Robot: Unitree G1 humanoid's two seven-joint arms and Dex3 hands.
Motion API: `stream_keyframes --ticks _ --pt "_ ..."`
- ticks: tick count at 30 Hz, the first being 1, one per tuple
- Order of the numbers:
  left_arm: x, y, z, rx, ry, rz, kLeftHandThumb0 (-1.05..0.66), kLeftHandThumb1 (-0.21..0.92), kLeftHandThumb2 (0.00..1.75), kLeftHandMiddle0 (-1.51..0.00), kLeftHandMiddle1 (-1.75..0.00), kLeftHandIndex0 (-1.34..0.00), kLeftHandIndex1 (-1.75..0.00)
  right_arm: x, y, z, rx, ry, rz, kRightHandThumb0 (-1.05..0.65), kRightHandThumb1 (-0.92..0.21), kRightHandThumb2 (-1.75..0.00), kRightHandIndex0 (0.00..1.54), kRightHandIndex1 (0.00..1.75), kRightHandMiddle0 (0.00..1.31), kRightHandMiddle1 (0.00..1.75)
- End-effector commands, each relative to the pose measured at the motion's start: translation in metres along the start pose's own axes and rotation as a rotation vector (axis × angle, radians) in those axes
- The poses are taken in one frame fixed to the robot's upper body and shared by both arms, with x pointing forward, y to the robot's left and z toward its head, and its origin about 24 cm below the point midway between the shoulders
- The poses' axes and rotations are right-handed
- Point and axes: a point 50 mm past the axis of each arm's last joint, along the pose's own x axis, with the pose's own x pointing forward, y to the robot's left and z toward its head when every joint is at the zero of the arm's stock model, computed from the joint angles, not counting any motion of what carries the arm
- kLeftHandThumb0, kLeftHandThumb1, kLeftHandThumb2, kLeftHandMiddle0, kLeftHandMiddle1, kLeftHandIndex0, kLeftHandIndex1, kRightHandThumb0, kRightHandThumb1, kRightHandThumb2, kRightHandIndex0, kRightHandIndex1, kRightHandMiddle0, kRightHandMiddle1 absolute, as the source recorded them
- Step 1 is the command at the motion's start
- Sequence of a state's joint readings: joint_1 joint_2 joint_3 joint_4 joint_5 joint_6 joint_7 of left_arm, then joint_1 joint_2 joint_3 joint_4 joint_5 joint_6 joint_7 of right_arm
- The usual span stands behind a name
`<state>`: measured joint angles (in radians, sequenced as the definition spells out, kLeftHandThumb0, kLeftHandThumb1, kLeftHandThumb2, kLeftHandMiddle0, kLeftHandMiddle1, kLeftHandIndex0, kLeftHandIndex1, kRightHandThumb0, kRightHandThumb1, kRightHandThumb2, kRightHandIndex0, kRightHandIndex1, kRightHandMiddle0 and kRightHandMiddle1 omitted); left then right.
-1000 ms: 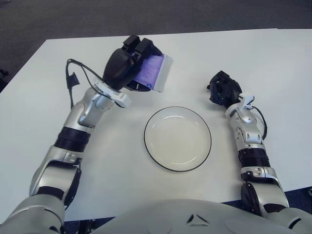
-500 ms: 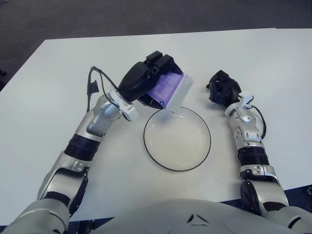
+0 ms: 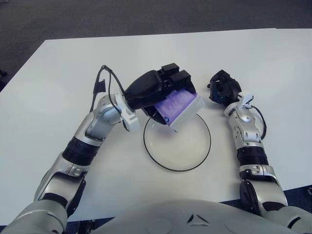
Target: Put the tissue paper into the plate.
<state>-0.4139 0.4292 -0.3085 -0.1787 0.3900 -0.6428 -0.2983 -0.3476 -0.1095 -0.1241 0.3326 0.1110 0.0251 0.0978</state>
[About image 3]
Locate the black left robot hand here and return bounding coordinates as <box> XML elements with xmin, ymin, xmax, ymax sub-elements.
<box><xmin>124</xmin><ymin>62</ymin><xmax>197</xmax><ymax>125</ymax></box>

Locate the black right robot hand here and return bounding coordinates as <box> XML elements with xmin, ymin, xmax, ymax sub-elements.
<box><xmin>206</xmin><ymin>70</ymin><xmax>242</xmax><ymax>106</ymax></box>

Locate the purple tissue paper pack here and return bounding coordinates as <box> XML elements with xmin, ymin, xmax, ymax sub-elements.
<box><xmin>156</xmin><ymin>90</ymin><xmax>205</xmax><ymax>134</ymax></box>

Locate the white plate with black rim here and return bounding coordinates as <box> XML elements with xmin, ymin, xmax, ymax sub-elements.
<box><xmin>143</xmin><ymin>112</ymin><xmax>212</xmax><ymax>173</ymax></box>

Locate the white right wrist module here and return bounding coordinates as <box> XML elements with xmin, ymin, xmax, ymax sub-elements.
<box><xmin>240</xmin><ymin>94</ymin><xmax>254</xmax><ymax>109</ymax></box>

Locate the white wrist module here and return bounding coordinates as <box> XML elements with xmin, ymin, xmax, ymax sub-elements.
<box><xmin>114</xmin><ymin>91</ymin><xmax>141</xmax><ymax>132</ymax></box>
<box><xmin>240</xmin><ymin>94</ymin><xmax>254</xmax><ymax>109</ymax></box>

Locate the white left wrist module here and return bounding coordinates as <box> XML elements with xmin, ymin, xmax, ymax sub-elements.
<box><xmin>114</xmin><ymin>91</ymin><xmax>141</xmax><ymax>132</ymax></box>

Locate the grey robot torso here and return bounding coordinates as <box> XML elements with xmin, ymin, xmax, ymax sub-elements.
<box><xmin>65</xmin><ymin>199</ymin><xmax>291</xmax><ymax>234</ymax></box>

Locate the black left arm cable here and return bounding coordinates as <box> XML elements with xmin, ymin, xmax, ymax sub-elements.
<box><xmin>91</xmin><ymin>64</ymin><xmax>127</xmax><ymax>115</ymax></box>

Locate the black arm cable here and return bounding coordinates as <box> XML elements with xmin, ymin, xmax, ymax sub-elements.
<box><xmin>91</xmin><ymin>64</ymin><xmax>127</xmax><ymax>115</ymax></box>
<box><xmin>251</xmin><ymin>104</ymin><xmax>267</xmax><ymax>141</ymax></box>

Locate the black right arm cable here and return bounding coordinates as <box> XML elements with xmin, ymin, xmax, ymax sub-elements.
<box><xmin>251</xmin><ymin>104</ymin><xmax>267</xmax><ymax>141</ymax></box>

